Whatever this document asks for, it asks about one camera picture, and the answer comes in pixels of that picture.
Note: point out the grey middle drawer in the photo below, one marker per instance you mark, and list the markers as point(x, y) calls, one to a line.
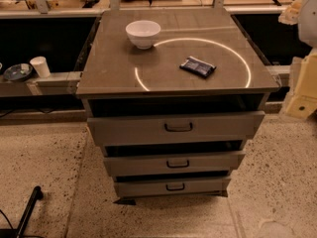
point(173, 164)

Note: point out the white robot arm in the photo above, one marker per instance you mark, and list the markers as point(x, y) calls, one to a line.
point(307, 27)

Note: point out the white paper cup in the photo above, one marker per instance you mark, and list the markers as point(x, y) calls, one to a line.
point(41, 66)

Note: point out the grey bottom drawer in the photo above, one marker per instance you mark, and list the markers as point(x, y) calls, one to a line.
point(170, 186)

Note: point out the grey top drawer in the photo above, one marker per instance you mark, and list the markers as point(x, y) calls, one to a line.
point(174, 129)

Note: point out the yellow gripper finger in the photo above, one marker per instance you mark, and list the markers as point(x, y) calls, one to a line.
point(290, 16)
point(300, 105)

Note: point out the grey drawer cabinet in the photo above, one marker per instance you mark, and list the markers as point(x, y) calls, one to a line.
point(121, 80)

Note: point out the white ceramic bowl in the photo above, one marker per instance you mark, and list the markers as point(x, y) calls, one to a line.
point(143, 34)

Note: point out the grey drawer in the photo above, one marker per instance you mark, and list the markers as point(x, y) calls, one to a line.
point(173, 164)
point(174, 129)
point(170, 186)

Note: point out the low grey shelf ledge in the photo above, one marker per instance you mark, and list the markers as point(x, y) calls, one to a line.
point(58, 83)

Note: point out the dark blue snack packet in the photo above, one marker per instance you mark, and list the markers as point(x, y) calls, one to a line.
point(198, 67)

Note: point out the black stand leg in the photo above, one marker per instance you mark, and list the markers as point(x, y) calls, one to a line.
point(19, 232)

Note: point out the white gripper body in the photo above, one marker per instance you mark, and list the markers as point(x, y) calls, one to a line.
point(308, 24)

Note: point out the dark round plate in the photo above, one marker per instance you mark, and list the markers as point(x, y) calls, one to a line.
point(18, 72)

